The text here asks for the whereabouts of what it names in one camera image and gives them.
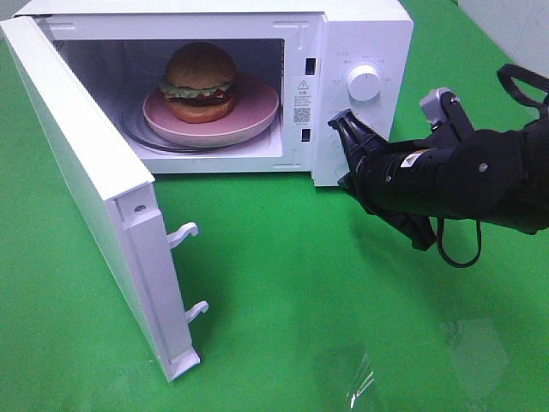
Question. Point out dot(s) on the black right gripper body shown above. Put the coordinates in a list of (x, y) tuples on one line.
[(457, 172)]

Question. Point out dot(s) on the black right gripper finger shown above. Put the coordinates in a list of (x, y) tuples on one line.
[(360, 142), (415, 227)]

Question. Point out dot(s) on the white microwave oven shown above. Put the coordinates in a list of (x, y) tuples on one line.
[(118, 50)]

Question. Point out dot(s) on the glass microwave turntable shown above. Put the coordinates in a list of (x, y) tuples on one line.
[(136, 128)]

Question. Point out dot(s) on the white microwave door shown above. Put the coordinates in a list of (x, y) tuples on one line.
[(114, 192)]

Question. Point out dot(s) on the pink round plate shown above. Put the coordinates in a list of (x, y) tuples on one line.
[(256, 105)]

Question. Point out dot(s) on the upper white round knob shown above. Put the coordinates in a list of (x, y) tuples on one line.
[(363, 82)]

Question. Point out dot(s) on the clear tape patch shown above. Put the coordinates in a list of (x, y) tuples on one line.
[(478, 355), (345, 379)]

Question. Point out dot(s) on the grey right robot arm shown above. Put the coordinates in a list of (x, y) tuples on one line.
[(540, 171)]

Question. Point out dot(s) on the burger with lettuce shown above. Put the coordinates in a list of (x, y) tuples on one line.
[(198, 85)]

